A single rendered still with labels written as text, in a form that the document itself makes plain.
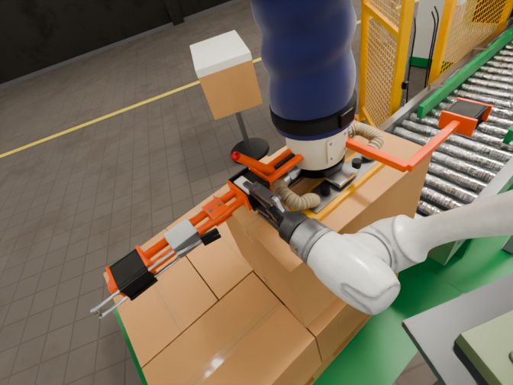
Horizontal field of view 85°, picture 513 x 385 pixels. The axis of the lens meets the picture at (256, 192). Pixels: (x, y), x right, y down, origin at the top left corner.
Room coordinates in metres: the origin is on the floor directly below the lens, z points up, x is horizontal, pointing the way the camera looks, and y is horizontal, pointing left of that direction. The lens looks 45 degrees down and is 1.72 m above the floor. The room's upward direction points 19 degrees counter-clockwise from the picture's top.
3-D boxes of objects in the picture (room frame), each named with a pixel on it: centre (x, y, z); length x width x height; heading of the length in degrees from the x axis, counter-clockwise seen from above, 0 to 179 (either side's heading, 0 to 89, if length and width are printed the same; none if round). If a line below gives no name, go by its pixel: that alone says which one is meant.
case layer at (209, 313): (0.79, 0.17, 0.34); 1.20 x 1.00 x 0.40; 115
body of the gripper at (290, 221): (0.40, -0.05, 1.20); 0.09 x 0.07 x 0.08; 25
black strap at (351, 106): (0.65, -0.22, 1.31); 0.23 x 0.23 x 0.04
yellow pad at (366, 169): (0.57, -0.25, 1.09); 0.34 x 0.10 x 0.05; 115
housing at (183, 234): (0.46, 0.21, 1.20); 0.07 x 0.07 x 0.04; 25
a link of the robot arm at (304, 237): (0.33, -0.08, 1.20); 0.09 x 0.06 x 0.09; 115
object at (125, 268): (0.41, 0.33, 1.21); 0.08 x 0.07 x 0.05; 115
